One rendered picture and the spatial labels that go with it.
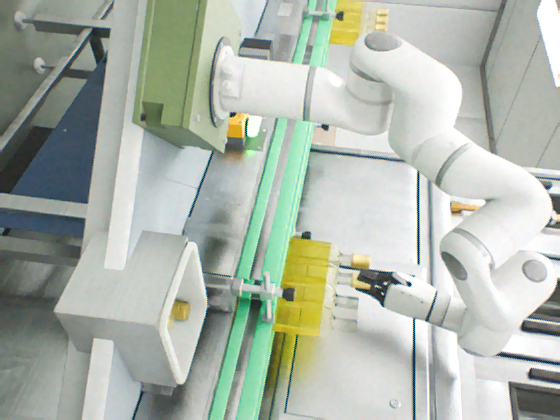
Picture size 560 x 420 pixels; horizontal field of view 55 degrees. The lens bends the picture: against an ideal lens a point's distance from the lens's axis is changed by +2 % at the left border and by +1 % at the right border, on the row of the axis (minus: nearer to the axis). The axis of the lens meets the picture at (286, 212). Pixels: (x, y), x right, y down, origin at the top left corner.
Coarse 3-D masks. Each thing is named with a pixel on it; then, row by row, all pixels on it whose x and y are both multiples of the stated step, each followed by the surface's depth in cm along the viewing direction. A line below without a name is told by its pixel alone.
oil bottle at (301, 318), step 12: (276, 312) 116; (288, 312) 116; (300, 312) 116; (312, 312) 116; (324, 312) 116; (276, 324) 116; (288, 324) 115; (300, 324) 114; (312, 324) 114; (324, 324) 114
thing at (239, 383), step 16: (304, 160) 145; (288, 240) 127; (240, 304) 115; (256, 304) 115; (272, 304) 115; (240, 320) 112; (256, 320) 113; (240, 336) 110; (256, 336) 110; (240, 352) 108; (256, 352) 108; (224, 368) 106; (240, 368) 106; (256, 368) 106; (224, 384) 103; (240, 384) 104; (256, 384) 104; (224, 400) 101; (240, 400) 102; (256, 400) 102; (224, 416) 100; (240, 416) 100
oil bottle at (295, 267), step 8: (288, 256) 125; (288, 264) 124; (296, 264) 124; (304, 264) 124; (312, 264) 124; (320, 264) 124; (328, 264) 124; (288, 272) 122; (296, 272) 122; (304, 272) 122; (312, 272) 122; (320, 272) 122; (328, 272) 122; (336, 272) 123; (312, 280) 122; (320, 280) 121; (328, 280) 121; (336, 280) 122
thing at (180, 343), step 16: (192, 256) 92; (176, 272) 85; (192, 272) 96; (176, 288) 83; (192, 288) 100; (192, 304) 104; (160, 320) 80; (176, 320) 103; (192, 320) 103; (160, 336) 81; (176, 336) 101; (192, 336) 101; (176, 352) 99; (192, 352) 99; (176, 368) 89
